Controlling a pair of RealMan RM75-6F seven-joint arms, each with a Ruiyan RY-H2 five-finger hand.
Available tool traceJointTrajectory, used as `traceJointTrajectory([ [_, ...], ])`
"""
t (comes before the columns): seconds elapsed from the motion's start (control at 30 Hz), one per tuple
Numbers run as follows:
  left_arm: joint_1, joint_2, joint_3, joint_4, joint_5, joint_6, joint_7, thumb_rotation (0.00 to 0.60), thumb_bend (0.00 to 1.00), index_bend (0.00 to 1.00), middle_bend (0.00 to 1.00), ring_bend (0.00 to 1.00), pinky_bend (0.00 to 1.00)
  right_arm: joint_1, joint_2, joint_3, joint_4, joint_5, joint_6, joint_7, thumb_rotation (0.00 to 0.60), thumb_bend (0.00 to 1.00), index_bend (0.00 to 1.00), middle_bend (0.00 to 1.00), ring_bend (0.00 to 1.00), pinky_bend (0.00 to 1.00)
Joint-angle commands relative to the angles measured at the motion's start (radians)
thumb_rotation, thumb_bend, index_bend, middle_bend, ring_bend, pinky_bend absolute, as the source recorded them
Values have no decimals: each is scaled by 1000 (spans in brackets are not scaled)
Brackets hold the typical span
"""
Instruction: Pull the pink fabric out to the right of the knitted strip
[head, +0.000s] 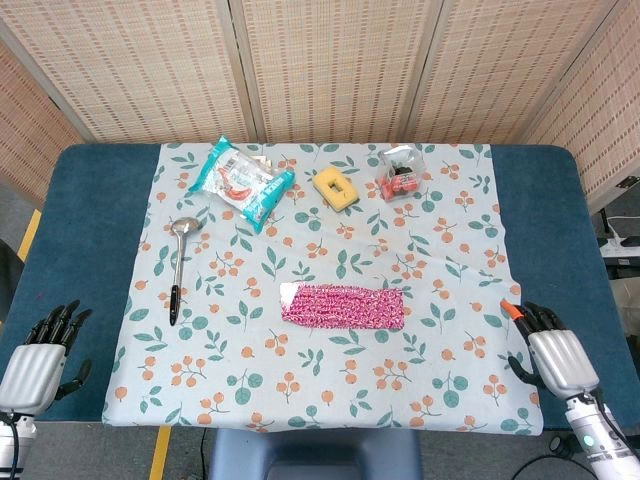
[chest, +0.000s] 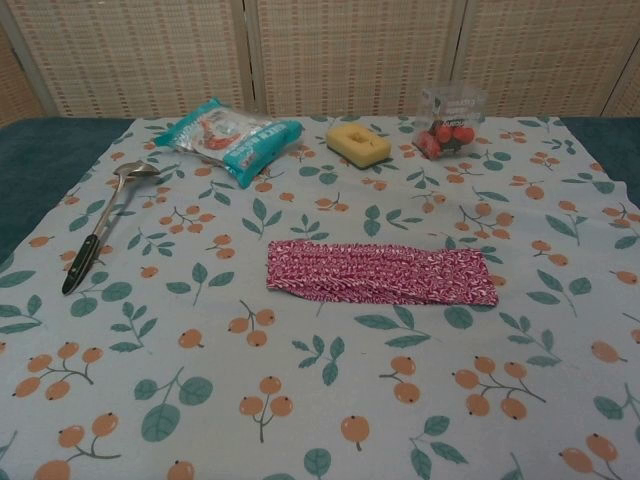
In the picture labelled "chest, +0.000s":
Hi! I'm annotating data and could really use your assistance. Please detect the yellow sponge with hole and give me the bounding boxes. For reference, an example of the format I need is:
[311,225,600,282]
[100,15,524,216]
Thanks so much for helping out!
[325,124,392,169]

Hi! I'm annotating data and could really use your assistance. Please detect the teal snack bag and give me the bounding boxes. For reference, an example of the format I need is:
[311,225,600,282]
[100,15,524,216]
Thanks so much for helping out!
[153,97,306,190]

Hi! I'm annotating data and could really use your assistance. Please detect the floral fruit print tablecloth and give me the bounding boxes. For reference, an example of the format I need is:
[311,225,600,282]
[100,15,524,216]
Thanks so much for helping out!
[0,115,640,480]

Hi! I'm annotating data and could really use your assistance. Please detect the clear bag red candies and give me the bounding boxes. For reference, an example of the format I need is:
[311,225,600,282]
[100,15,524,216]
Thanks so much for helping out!
[412,85,489,162]

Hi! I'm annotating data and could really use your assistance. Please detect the woven folding screen panel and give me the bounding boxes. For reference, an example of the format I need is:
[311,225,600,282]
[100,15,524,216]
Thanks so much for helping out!
[0,29,46,126]
[9,0,256,121]
[462,0,640,121]
[249,0,469,121]

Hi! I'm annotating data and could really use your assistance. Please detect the steel ladle with black handle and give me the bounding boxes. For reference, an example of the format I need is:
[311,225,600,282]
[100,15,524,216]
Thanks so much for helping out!
[61,160,162,296]

